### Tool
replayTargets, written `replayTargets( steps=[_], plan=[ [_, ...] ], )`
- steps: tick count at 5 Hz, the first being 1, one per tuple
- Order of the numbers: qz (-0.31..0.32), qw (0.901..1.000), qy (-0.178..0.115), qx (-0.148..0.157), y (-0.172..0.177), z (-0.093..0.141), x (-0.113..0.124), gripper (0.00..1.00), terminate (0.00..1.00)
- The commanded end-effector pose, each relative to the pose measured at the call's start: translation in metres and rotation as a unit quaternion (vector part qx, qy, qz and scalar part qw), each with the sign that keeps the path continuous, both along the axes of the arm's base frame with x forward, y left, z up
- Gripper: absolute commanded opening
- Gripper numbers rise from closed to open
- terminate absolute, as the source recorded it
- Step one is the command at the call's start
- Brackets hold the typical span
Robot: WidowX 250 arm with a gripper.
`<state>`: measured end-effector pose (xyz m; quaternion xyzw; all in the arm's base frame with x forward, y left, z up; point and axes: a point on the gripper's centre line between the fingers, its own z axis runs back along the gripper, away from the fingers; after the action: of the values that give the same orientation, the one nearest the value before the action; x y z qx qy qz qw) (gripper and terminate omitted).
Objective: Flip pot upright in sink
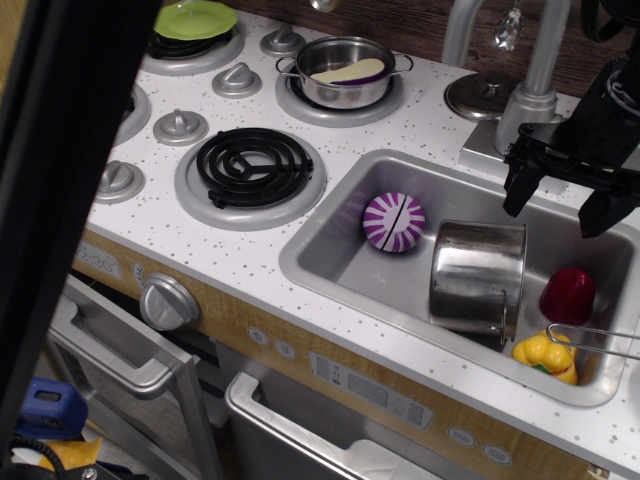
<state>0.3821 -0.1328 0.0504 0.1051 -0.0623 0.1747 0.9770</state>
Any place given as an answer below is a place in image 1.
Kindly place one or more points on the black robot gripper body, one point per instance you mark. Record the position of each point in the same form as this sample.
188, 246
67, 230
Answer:
600, 135

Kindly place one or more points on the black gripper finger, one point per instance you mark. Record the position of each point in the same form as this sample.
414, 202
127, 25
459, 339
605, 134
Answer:
614, 198
526, 170

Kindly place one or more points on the steel pot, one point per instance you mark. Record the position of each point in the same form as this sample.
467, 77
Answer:
477, 278
333, 52

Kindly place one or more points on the steel pot lid by faucet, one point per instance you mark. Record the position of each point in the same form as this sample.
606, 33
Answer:
480, 97

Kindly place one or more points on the grey toy sink basin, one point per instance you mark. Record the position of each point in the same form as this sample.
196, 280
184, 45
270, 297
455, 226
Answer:
331, 255

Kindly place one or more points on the steel pot on stove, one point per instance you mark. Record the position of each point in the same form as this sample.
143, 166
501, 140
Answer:
333, 52

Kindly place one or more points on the silver toy faucet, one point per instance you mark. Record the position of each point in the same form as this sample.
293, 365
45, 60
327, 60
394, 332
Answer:
533, 100

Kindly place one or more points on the red toy pepper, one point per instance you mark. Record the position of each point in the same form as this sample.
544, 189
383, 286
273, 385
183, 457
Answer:
568, 297

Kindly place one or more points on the clear crystal pendant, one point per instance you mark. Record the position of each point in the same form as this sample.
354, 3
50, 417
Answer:
508, 29

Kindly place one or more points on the purple white striped ball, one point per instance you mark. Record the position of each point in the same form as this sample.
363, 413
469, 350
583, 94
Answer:
393, 222

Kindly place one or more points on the yellow toy pepper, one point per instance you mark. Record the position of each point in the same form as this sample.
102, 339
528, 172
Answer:
554, 357

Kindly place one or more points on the purple eggplant slice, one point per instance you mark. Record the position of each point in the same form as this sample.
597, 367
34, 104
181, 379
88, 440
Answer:
360, 72

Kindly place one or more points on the silver stove knob rear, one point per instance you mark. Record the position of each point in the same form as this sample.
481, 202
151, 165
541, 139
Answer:
283, 42

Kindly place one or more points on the silver stove knob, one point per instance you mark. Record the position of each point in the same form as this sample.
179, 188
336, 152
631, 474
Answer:
283, 42
237, 82
180, 128
120, 182

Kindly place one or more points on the black front right burner coil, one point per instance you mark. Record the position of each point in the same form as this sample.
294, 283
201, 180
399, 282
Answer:
253, 167

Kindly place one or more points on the black burner coil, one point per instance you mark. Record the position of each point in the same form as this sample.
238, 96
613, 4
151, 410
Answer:
160, 47
253, 167

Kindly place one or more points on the silver stove knob middle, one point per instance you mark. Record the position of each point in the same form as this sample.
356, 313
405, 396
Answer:
237, 82

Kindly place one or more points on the silver stove knob centre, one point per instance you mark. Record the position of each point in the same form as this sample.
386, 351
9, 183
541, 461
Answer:
180, 128

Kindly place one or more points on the green plastic plate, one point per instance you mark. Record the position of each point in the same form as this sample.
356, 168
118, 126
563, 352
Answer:
194, 20

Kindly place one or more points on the silver dishwasher door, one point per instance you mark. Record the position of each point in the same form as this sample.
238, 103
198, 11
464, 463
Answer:
271, 446

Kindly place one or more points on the black rear left burner coil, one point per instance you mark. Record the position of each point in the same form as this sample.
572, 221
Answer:
160, 47

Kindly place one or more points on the large silver oven dial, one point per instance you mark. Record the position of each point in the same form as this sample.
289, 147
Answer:
166, 304

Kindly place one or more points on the silver stove knob front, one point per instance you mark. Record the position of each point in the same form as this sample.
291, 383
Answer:
120, 182

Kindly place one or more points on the blue tool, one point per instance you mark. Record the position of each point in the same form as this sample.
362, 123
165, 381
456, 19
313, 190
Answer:
51, 410

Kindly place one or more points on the metal wire handle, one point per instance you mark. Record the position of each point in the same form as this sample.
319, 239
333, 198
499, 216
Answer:
592, 340

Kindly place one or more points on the silver oven door handle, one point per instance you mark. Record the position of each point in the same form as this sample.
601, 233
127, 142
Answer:
138, 359

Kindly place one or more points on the black foreground frame bar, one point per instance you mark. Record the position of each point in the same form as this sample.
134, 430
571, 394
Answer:
70, 79

